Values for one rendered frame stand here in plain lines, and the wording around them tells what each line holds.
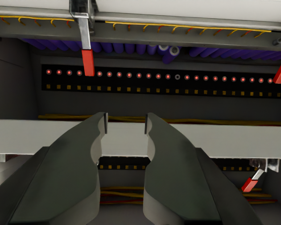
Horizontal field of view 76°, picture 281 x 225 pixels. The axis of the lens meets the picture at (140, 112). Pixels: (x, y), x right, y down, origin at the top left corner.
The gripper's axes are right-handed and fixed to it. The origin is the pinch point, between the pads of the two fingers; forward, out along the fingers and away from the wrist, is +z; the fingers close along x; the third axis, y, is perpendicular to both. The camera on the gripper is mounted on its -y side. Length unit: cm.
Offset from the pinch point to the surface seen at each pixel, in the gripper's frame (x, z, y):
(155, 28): 3.6, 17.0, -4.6
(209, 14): 9.9, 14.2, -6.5
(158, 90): 5.8, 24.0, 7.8
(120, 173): -2.4, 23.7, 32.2
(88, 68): -5.3, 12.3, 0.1
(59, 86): -14.6, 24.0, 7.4
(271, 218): 31.9, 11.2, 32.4
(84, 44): -5.5, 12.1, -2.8
